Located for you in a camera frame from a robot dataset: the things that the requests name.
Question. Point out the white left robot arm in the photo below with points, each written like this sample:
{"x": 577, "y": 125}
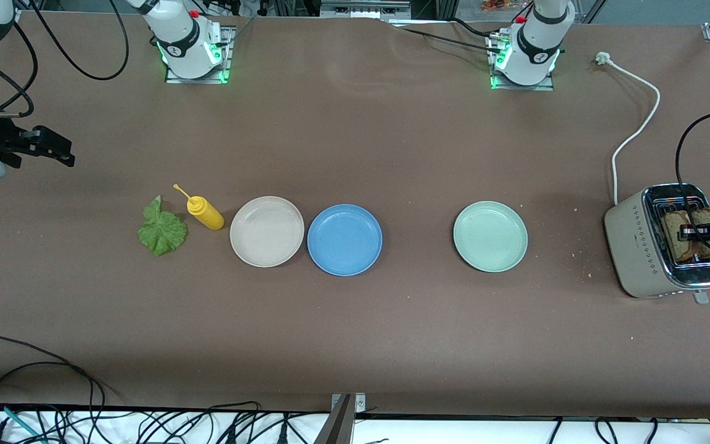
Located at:
{"x": 534, "y": 49}

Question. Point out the beige steel toaster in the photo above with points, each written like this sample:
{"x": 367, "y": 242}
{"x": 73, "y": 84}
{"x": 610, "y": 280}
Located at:
{"x": 629, "y": 240}

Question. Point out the brown bread slice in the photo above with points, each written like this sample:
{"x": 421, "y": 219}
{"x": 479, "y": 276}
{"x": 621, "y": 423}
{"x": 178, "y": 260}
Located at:
{"x": 674, "y": 243}
{"x": 704, "y": 217}

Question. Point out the beige plate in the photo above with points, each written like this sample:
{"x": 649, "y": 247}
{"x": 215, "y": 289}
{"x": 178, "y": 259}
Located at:
{"x": 267, "y": 232}

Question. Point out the orange snack packets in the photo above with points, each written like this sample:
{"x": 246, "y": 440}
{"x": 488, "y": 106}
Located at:
{"x": 500, "y": 5}

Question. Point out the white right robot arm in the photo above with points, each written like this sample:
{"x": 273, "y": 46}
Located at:
{"x": 182, "y": 37}

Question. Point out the grey power strip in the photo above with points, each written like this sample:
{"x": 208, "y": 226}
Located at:
{"x": 364, "y": 9}

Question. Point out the metal table edge bracket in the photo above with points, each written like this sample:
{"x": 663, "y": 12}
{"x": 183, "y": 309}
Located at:
{"x": 339, "y": 425}

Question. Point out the green lettuce leaf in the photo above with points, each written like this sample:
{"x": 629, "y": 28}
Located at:
{"x": 163, "y": 233}

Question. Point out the blue plate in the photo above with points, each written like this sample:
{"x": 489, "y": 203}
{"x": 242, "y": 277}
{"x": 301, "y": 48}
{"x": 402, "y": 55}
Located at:
{"x": 344, "y": 240}

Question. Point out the yellow squeeze bottle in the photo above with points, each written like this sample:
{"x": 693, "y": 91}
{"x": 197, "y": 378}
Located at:
{"x": 206, "y": 213}

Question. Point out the light green plate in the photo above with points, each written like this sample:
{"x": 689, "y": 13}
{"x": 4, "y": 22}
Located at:
{"x": 490, "y": 237}

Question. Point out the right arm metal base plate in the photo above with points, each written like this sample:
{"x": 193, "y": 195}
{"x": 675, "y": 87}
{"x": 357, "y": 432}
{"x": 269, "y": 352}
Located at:
{"x": 230, "y": 43}

